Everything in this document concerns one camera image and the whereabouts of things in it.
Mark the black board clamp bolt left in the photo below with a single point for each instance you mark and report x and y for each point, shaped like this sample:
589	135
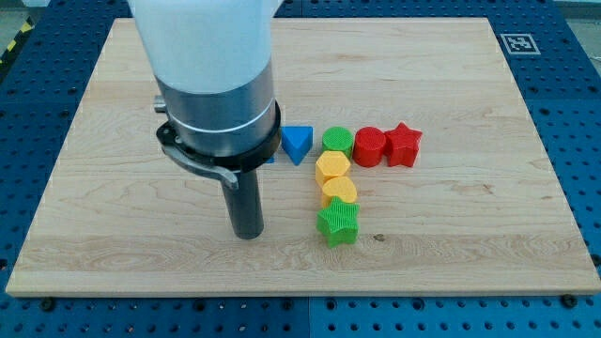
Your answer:
47	304

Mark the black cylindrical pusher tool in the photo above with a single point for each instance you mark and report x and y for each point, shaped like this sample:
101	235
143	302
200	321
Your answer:
244	205

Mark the wooden board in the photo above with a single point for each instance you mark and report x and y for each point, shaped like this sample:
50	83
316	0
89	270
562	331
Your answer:
481	213

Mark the green cylinder block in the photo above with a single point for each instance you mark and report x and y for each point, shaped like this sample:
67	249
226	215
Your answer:
338	139

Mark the green star block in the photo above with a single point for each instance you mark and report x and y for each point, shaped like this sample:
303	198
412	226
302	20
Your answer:
338	222

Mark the red cylinder block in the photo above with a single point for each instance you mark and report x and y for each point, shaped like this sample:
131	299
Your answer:
369	146

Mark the black board clamp bolt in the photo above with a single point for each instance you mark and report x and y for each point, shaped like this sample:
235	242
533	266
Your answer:
47	304
569	301

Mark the white fiducial marker tag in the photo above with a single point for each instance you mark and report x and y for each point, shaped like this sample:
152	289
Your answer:
519	44

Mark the black board clamp bolt right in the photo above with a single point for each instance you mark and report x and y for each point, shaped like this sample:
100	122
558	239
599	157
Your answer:
569	301

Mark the blue triangle block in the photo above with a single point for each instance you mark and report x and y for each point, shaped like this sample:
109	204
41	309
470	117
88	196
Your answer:
297	141

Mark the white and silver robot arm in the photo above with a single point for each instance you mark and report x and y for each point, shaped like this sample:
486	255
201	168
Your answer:
212	63

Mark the yellow hexagon block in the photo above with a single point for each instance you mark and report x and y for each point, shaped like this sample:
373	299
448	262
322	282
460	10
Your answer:
331	164

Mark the red star block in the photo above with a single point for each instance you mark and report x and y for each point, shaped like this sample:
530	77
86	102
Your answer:
402	145

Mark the yellow heart-shaped block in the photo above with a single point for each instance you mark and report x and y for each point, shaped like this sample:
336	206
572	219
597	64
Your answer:
342	187

